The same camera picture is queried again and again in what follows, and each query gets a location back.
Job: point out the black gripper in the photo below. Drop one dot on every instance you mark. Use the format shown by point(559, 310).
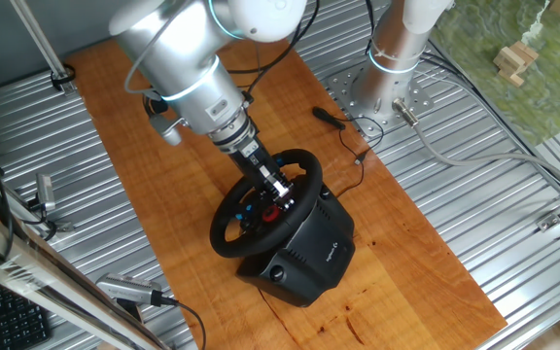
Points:
point(255, 163)

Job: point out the black steering wheel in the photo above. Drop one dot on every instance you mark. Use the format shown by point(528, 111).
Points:
point(255, 248)

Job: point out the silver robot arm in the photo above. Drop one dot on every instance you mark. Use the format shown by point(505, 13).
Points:
point(197, 82)

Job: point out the black wheel base housing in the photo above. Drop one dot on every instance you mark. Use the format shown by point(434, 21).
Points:
point(309, 253)

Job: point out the silver robot mounting plate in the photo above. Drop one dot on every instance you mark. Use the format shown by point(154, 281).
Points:
point(372, 127)

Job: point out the grey conduit with connector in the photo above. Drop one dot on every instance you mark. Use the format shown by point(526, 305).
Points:
point(405, 112)

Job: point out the wooden board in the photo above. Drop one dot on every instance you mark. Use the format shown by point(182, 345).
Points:
point(406, 272)

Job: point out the small wooden block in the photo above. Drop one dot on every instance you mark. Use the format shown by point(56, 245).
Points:
point(525, 51)
point(511, 78)
point(506, 59)

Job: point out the green textured mat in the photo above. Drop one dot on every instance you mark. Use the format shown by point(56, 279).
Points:
point(552, 87)

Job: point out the black keyboard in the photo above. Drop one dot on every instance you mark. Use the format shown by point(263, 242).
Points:
point(15, 321)

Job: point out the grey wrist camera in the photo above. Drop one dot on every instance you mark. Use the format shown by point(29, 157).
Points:
point(168, 130)

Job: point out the grey ribbed camera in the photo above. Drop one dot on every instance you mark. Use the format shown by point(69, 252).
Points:
point(127, 288)

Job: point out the small aluminium bracket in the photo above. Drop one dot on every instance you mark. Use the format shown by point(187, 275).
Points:
point(547, 221)
point(64, 226)

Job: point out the aluminium frame beam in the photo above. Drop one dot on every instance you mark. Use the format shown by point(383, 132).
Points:
point(42, 277)

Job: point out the aluminium frame pole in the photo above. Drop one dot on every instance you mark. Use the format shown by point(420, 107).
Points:
point(41, 41)

